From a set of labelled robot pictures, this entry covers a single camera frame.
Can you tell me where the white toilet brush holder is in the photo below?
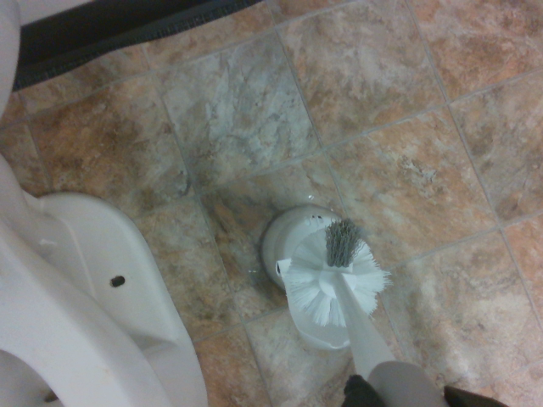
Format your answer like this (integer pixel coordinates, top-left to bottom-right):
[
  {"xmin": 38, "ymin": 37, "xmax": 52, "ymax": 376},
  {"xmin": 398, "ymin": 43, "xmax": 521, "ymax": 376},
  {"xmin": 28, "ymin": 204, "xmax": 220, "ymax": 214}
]
[{"xmin": 260, "ymin": 203, "xmax": 371, "ymax": 352}]

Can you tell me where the white toilet brush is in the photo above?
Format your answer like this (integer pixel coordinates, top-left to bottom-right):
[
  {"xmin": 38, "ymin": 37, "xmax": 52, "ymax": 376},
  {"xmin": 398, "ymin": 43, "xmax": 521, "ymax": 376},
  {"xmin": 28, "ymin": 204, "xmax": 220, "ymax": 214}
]
[{"xmin": 281, "ymin": 217, "xmax": 445, "ymax": 407}]

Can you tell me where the black baseboard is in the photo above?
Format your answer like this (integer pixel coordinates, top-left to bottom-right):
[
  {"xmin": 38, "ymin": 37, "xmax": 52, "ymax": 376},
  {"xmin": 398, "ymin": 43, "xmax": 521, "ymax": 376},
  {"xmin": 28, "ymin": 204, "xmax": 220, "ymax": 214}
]
[{"xmin": 11, "ymin": 0, "xmax": 265, "ymax": 91}]

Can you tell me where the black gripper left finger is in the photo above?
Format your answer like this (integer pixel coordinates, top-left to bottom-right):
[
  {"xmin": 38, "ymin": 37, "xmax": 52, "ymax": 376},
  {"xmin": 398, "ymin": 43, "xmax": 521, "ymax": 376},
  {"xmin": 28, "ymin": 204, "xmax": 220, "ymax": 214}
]
[{"xmin": 342, "ymin": 374, "xmax": 386, "ymax": 407}]

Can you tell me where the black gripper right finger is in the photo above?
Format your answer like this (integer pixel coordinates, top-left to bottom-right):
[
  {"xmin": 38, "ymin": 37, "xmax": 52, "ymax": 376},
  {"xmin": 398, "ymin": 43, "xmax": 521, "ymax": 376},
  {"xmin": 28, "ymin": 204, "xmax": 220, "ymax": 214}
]
[{"xmin": 442, "ymin": 384, "xmax": 511, "ymax": 407}]

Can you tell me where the white toilet bowl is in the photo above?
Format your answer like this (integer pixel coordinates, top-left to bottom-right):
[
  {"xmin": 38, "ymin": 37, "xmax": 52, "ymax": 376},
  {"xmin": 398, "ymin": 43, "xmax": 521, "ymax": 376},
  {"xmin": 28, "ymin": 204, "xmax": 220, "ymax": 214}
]
[{"xmin": 0, "ymin": 108, "xmax": 205, "ymax": 407}]

